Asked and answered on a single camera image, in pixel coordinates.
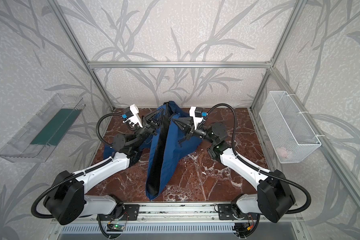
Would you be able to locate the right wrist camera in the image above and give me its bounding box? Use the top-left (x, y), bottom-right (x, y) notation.
top-left (189, 107), bottom-right (207, 129)

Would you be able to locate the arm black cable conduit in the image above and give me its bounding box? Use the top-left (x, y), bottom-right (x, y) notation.
top-left (205, 103), bottom-right (312, 214)
top-left (30, 112), bottom-right (130, 219)

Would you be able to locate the pink object in basket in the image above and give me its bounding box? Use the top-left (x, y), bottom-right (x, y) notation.
top-left (276, 147), bottom-right (292, 161)

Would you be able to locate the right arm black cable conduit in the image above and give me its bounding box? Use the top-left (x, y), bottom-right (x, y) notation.
top-left (205, 103), bottom-right (312, 214)

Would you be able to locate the green circuit board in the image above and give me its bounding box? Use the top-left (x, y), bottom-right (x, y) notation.
top-left (107, 223), bottom-right (125, 232)

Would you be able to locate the right base wiring connector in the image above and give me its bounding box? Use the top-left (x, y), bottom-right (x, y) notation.
top-left (233, 223), bottom-right (257, 239)

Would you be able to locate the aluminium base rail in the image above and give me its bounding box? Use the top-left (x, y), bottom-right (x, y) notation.
top-left (49, 201), bottom-right (304, 224)

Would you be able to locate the clear plastic wall bin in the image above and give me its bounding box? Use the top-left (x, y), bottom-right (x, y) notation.
top-left (0, 94), bottom-right (86, 163)

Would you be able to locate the blue zip-up jacket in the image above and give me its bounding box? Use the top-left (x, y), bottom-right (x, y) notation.
top-left (96, 101), bottom-right (202, 200)

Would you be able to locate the white wire mesh basket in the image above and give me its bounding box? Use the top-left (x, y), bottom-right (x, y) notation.
top-left (259, 91), bottom-right (322, 164)

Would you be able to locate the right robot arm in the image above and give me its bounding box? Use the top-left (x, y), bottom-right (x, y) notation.
top-left (173, 117), bottom-right (296, 223)

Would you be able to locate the aluminium cage frame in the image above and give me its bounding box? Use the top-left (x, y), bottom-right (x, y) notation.
top-left (48, 1), bottom-right (360, 209)

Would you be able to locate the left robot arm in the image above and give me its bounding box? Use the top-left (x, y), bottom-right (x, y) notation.
top-left (31, 109), bottom-right (165, 226)

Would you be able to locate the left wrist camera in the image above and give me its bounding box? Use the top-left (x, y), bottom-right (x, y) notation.
top-left (122, 104), bottom-right (143, 128)

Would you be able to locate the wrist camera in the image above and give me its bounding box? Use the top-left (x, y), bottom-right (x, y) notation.
top-left (122, 104), bottom-right (143, 128)
top-left (189, 107), bottom-right (207, 129)

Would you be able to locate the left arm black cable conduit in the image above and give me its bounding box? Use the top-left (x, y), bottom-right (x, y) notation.
top-left (30, 112), bottom-right (130, 219)

